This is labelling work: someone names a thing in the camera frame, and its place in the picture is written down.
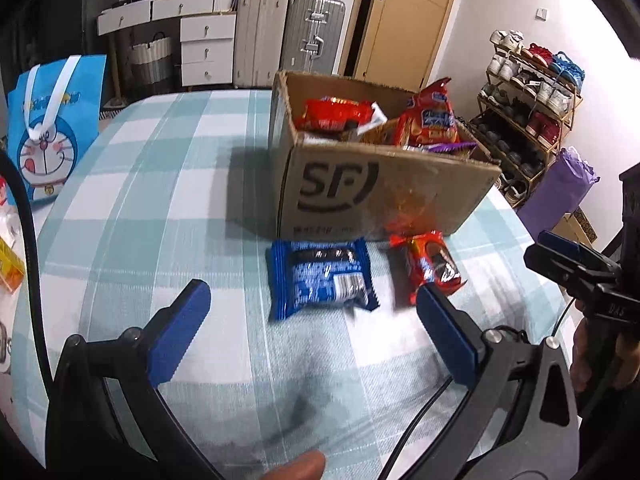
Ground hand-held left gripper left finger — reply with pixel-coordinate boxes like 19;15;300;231
45;279;223;480

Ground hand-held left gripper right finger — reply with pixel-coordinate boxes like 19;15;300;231
405;284;581;480

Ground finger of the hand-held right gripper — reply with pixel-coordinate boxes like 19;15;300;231
523;244;617;302
537;230;624;275

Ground small red snack packet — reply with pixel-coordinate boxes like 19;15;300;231
389;231;467;307

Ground blue cookie packet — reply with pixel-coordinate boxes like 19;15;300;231
265;237;381;322

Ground purple snack packet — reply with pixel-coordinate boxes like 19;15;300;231
427;141;477;156

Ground brown cardboard box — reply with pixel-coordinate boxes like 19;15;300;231
267;70;502;242

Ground orange-red biscuit packet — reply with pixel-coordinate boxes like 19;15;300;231
396;77;460;148

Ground white chip packet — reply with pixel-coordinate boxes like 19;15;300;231
357;104;390;136

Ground large red cookie packet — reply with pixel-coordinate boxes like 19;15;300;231
294;96;377;132

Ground person's right forearm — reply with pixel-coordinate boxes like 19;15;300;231
579;385;640;480

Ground person's right hand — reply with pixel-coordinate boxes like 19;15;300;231
569;305;640;397

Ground person's left hand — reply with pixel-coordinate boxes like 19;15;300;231
261;450;328;480

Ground small floor cardboard box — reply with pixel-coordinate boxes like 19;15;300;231
552;206;599;247

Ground purple paper bag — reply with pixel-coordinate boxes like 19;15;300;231
516;146;600;244

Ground gold shoe rack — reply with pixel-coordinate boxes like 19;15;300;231
469;30;584;209

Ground checked bed sheet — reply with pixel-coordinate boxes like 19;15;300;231
10;87;581;480

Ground rows of shoes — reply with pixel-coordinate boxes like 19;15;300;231
472;29;586;201

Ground yellow packet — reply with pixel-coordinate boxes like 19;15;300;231
0;235;27;292

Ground blue cartoon tote bag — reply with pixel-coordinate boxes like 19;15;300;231
6;54;109;205

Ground grey wicker basket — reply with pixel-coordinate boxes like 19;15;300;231
130;31;174;84

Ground wooden door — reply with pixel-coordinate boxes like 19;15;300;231
349;0;464;94

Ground white drawer cabinet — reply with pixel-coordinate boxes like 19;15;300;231
97;0;238;89

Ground white suitcase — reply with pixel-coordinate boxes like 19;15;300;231
234;0;292;89

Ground silver suitcase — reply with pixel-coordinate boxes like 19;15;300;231
282;0;347;77

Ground thin black cable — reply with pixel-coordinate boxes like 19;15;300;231
379;300;577;480

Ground thick black cable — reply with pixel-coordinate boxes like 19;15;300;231
0;149;53;391

